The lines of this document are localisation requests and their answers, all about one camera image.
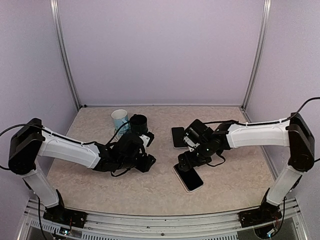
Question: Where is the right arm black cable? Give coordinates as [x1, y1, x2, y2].
[204, 96, 320, 163]

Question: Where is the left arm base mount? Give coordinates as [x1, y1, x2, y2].
[43, 206, 88, 229]

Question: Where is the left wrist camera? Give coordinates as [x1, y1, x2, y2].
[139, 131, 155, 148]

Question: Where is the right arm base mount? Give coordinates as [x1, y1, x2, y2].
[238, 207, 282, 228]

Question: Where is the light blue mug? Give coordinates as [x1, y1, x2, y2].
[111, 109, 130, 134]

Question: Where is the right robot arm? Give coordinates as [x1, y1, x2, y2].
[177, 112, 316, 222]

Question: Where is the aluminium frame post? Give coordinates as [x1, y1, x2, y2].
[50, 0, 82, 111]
[241, 0, 272, 112]

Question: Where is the silver-edged black smartphone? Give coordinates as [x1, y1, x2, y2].
[173, 164, 204, 193]

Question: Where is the lavender phone case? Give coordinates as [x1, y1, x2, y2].
[171, 127, 188, 149]

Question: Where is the dark green mug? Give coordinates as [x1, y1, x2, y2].
[129, 114, 149, 136]

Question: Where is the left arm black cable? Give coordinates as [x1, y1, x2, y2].
[0, 119, 132, 173]

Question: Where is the left aluminium frame post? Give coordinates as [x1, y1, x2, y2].
[50, 0, 82, 111]

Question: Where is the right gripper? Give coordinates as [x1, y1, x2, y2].
[178, 140, 214, 171]

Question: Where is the right aluminium frame post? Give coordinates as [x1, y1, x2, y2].
[241, 0, 272, 112]

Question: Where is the aluminium front rail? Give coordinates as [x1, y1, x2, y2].
[18, 197, 308, 240]

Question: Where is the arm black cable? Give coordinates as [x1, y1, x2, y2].
[0, 119, 132, 173]
[204, 96, 320, 163]

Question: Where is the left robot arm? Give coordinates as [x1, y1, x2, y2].
[8, 118, 156, 223]

